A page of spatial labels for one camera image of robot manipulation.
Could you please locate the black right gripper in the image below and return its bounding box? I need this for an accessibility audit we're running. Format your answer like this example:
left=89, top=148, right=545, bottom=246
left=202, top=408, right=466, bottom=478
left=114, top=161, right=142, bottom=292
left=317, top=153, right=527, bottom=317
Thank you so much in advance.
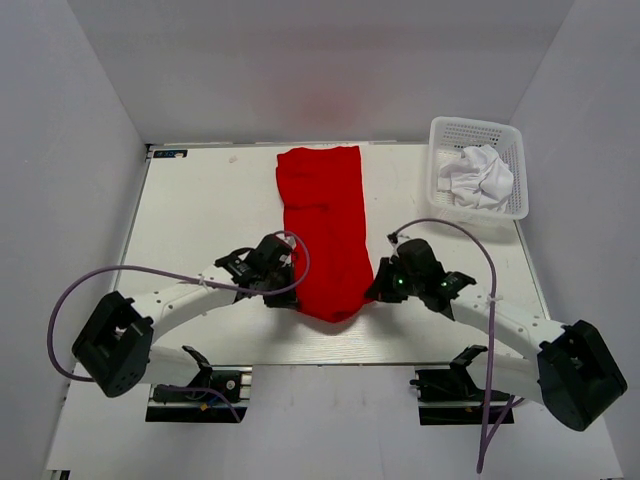
left=366, top=257, right=424, bottom=303

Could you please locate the red t-shirt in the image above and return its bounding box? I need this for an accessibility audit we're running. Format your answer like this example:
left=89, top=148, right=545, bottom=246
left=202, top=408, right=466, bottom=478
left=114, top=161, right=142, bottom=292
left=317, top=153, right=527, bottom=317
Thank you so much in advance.
left=276, top=146, right=373, bottom=323

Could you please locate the white t-shirt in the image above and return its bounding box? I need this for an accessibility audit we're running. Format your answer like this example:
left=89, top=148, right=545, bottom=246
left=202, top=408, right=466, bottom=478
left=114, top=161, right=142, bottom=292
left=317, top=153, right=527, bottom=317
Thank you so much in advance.
left=437, top=144, right=514, bottom=213

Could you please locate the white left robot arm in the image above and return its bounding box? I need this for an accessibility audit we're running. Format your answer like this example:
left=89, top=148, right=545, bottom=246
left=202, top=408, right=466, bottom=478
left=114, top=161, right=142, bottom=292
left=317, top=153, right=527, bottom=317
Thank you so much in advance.
left=72, top=234, right=297, bottom=399

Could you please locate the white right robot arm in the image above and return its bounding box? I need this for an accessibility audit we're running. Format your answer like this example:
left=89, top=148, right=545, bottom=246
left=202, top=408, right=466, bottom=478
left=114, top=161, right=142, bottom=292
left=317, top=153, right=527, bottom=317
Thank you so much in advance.
left=366, top=239, right=628, bottom=431

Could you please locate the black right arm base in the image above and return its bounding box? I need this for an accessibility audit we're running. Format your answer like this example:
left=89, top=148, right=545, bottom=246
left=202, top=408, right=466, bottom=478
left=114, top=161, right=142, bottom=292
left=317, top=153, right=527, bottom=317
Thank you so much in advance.
left=409, top=345, right=488, bottom=426

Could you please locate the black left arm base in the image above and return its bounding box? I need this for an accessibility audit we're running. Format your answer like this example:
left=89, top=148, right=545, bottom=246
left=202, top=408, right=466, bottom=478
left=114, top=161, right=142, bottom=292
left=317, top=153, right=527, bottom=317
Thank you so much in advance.
left=145, top=367, right=252, bottom=424

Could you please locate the white plastic basket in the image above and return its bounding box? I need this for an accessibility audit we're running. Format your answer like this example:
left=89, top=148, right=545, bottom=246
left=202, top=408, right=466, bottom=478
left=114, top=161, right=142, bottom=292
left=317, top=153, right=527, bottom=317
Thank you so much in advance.
left=424, top=116, right=529, bottom=226

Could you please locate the blue table label sticker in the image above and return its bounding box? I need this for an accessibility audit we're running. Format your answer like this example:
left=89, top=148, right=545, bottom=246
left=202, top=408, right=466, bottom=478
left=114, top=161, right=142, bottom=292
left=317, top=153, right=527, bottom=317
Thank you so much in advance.
left=153, top=149, right=188, bottom=159

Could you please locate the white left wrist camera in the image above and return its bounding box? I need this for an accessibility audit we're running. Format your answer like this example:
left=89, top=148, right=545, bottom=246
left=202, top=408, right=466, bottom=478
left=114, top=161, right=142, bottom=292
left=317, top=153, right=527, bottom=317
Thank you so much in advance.
left=277, top=237, right=298, bottom=264

